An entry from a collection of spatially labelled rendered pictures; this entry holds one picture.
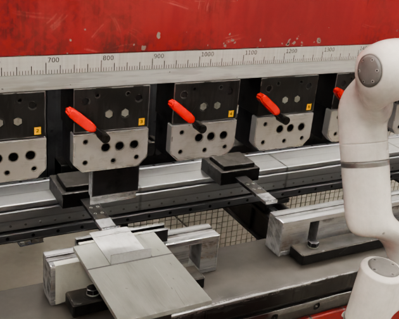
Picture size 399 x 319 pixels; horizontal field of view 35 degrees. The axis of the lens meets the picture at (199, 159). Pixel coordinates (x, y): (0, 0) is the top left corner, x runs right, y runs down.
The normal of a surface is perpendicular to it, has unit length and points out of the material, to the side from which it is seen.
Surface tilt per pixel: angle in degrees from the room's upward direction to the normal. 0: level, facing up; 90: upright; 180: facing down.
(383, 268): 5
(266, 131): 90
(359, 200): 81
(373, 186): 72
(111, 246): 0
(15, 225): 90
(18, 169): 90
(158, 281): 0
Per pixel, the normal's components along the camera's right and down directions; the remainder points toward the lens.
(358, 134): -0.44, 0.11
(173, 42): 0.46, 0.38
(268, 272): 0.09, -0.92
